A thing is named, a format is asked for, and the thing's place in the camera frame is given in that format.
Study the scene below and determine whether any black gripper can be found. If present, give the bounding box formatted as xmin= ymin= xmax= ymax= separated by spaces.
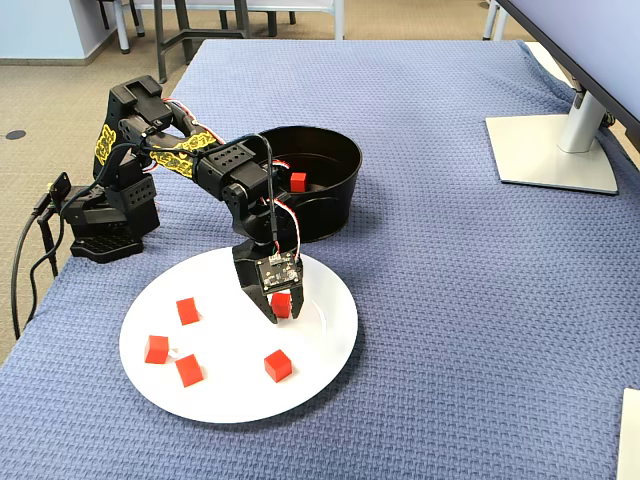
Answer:
xmin=232 ymin=241 xmax=305 ymax=327

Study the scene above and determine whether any round white plate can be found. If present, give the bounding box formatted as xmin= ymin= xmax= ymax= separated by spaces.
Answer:
xmin=118 ymin=244 xmax=360 ymax=425

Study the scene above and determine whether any black metal bucket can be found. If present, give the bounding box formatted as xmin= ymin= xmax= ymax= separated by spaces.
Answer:
xmin=249 ymin=124 xmax=363 ymax=244

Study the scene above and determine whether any blue woven table cloth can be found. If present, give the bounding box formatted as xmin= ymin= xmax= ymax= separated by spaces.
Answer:
xmin=0 ymin=38 xmax=640 ymax=480

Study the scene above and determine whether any silver monitor stand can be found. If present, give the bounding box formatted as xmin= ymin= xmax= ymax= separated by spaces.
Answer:
xmin=485 ymin=74 xmax=621 ymax=196

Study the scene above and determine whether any white paper sheet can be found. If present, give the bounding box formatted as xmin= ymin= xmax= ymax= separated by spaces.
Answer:
xmin=617 ymin=388 xmax=640 ymax=480

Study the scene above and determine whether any flat computer monitor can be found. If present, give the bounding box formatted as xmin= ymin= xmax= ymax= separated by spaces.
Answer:
xmin=498 ymin=0 xmax=640 ymax=123

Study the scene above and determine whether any small wrist camera board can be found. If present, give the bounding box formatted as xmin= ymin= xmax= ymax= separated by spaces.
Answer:
xmin=255 ymin=251 xmax=305 ymax=295

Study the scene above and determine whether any red white servo wire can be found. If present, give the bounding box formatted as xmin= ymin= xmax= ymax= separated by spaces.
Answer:
xmin=259 ymin=159 xmax=303 ymax=264

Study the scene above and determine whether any black camera cable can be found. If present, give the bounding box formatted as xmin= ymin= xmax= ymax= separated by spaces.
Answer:
xmin=89 ymin=130 xmax=282 ymax=254

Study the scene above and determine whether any thin black cable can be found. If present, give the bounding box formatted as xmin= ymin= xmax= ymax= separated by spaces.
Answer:
xmin=27 ymin=219 xmax=61 ymax=324

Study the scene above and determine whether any thick black cable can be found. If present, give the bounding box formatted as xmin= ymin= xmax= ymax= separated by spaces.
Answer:
xmin=9 ymin=217 xmax=44 ymax=340

